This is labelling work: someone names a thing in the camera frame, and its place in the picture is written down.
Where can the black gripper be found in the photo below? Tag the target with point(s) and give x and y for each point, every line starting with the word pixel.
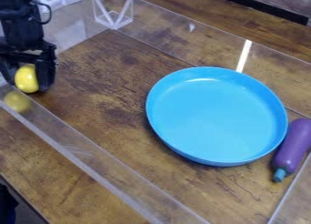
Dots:
pixel 42 54

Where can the yellow lemon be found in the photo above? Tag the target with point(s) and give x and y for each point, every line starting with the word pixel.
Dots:
pixel 26 79

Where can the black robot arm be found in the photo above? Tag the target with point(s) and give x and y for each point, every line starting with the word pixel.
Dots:
pixel 23 44

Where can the blue round tray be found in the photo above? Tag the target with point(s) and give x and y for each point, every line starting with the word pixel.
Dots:
pixel 217 116

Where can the black bar on background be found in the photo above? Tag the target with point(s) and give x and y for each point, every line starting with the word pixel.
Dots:
pixel 285 14

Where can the purple toy eggplant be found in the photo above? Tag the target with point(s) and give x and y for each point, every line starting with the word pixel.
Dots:
pixel 293 149

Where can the clear acrylic enclosure wall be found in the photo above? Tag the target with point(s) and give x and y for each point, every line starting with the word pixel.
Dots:
pixel 79 151

